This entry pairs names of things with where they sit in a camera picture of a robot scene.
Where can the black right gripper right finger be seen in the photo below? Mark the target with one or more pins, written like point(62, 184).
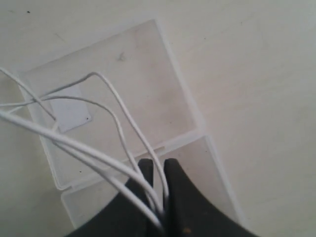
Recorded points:
point(190, 214)

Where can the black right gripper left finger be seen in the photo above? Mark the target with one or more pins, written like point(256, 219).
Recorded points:
point(120, 218)

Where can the white wired earphones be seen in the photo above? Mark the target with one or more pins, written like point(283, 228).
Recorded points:
point(85, 154)

